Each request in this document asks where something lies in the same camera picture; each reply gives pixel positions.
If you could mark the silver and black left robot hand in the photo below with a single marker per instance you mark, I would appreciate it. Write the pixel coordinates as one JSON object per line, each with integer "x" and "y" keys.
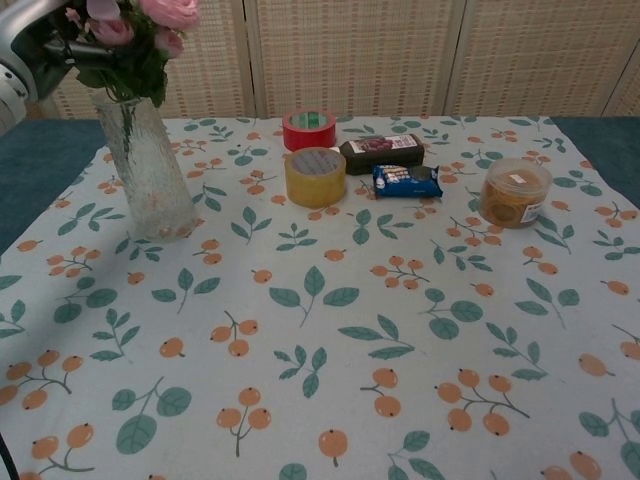
{"x": 37, "y": 50}

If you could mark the yellow translucent tape roll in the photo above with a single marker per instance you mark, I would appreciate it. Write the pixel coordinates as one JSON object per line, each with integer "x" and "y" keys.
{"x": 315, "y": 182}

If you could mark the clear jar of rubber bands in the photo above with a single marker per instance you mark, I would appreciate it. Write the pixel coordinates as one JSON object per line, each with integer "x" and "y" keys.
{"x": 515, "y": 197}

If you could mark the blue cookie packet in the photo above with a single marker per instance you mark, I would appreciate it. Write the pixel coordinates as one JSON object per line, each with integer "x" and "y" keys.
{"x": 407, "y": 182}

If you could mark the woven folding screen panel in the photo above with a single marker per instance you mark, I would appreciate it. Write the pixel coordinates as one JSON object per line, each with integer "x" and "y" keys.
{"x": 215, "y": 55}
{"x": 545, "y": 55}
{"x": 355, "y": 55}

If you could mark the red tape roll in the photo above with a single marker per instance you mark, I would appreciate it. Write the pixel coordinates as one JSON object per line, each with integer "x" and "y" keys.
{"x": 310, "y": 136}

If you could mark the pink artificial rose bouquet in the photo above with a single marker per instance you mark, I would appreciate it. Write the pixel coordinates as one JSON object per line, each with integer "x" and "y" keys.
{"x": 135, "y": 65}

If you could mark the white tablecloth with orange fruit print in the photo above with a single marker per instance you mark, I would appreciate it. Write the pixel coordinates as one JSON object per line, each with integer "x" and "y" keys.
{"x": 350, "y": 310}

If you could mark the dark brown snack packet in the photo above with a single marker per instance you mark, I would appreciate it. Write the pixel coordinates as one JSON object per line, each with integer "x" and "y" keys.
{"x": 382, "y": 152}

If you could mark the tall textured clear glass vase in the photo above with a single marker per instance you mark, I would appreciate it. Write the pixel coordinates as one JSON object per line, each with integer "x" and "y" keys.
{"x": 150, "y": 190}

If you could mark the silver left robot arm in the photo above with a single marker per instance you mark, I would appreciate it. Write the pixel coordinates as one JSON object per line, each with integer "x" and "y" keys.
{"x": 10, "y": 95}

